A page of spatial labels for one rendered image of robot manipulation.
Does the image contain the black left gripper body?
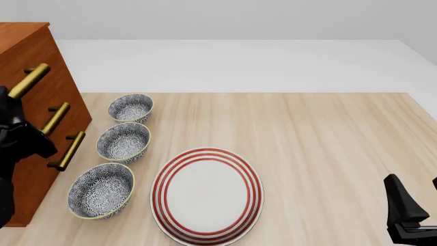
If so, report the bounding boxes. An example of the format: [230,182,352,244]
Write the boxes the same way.
[0,85,27,126]

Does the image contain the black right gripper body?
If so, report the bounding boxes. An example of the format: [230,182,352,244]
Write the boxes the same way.
[386,219,437,245]

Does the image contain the wooden drawer front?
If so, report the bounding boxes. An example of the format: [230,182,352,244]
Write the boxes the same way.
[0,25,68,103]
[20,62,83,144]
[6,94,94,228]

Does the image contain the wooden cabinet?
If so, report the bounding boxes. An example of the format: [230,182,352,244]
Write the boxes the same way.
[0,22,94,228]

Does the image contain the blue patterned bowl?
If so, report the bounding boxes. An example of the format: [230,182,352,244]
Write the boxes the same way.
[96,122,152,165]
[107,93,154,124]
[67,162,136,221]

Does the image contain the white plate with red rings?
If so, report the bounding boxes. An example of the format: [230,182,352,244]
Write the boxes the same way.
[150,146,265,246]

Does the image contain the brass drawer handle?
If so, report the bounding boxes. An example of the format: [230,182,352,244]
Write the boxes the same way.
[46,131,87,172]
[7,62,52,100]
[40,102,71,136]

